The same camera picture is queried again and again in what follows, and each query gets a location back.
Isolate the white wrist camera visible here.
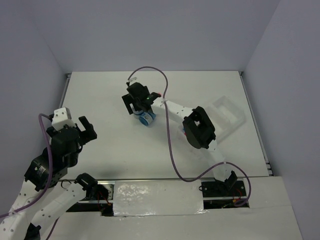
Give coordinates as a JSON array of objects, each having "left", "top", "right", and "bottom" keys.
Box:
[
  {"left": 126, "top": 77, "right": 137, "bottom": 87},
  {"left": 51, "top": 107, "right": 76, "bottom": 131}
]

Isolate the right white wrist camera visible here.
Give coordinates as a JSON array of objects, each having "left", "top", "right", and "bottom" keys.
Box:
[{"left": 126, "top": 77, "right": 137, "bottom": 87}]

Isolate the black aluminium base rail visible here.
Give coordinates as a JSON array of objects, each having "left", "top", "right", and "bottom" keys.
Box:
[{"left": 67, "top": 179, "right": 249, "bottom": 217}]

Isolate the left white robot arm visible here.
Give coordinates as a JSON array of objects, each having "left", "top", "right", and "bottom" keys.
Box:
[{"left": 0, "top": 113, "right": 109, "bottom": 240}]

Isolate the blue tape roll tub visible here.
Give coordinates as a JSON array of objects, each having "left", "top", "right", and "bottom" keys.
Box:
[
  {"left": 138, "top": 112, "right": 156, "bottom": 126},
  {"left": 131, "top": 107, "right": 144, "bottom": 119}
]

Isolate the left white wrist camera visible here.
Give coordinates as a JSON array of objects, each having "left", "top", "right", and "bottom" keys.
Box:
[{"left": 51, "top": 107, "right": 76, "bottom": 131}]

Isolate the translucent white compartment tray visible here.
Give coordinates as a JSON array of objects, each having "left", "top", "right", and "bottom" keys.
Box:
[{"left": 176, "top": 95, "right": 247, "bottom": 160}]

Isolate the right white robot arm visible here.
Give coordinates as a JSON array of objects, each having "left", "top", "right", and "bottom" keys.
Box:
[{"left": 122, "top": 82, "right": 238, "bottom": 196}]

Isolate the tilted blue tape roll tub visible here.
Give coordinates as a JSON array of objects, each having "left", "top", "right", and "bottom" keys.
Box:
[{"left": 138, "top": 112, "right": 156, "bottom": 126}]

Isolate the white foil front panel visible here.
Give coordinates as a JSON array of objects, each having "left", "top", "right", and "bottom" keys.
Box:
[{"left": 113, "top": 180, "right": 205, "bottom": 217}]

